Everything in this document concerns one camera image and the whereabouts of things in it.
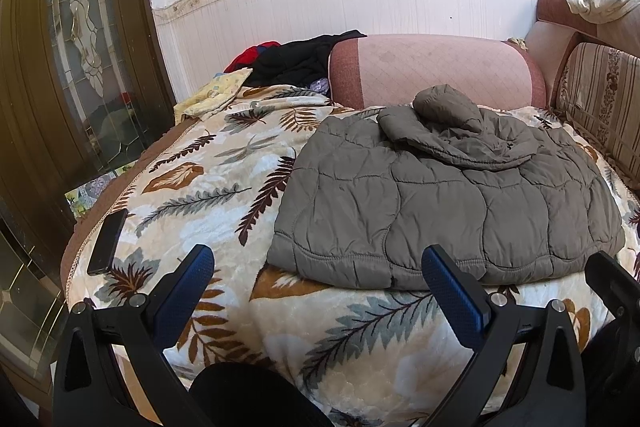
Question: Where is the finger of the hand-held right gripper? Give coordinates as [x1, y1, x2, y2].
[584, 251, 640, 338]

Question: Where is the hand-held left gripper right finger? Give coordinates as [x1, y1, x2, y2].
[421, 245, 587, 427]

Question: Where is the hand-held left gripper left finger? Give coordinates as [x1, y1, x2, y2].
[52, 244, 216, 427]

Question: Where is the olive quilted hooded jacket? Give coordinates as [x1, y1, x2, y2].
[266, 83, 628, 292]

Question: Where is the person's black trouser leg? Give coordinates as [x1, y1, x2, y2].
[189, 361, 333, 427]
[581, 322, 640, 427]

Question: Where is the black smartphone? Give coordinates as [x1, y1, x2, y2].
[86, 208, 130, 277]

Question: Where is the leaf print fleece blanket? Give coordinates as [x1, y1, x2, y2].
[62, 84, 640, 427]

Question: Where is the patterned floor mat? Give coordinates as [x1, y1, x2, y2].
[65, 162, 138, 220]

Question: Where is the glass panel with brass strips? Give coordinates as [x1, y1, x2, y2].
[0, 202, 71, 388]

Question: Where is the yellow patterned cloth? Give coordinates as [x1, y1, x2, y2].
[173, 68, 253, 118]

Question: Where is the striped floral sofa cushion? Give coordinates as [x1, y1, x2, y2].
[555, 42, 640, 188]

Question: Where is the pink bolster cushion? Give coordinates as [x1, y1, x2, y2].
[327, 33, 547, 112]

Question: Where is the red garment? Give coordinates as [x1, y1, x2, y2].
[223, 40, 282, 72]

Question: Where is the pink brown sofa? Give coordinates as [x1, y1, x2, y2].
[525, 0, 640, 108]

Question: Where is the black garment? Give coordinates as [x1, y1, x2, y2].
[245, 29, 368, 88]

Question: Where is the wooden door with glass inlay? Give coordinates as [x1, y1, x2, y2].
[0, 0, 177, 188]

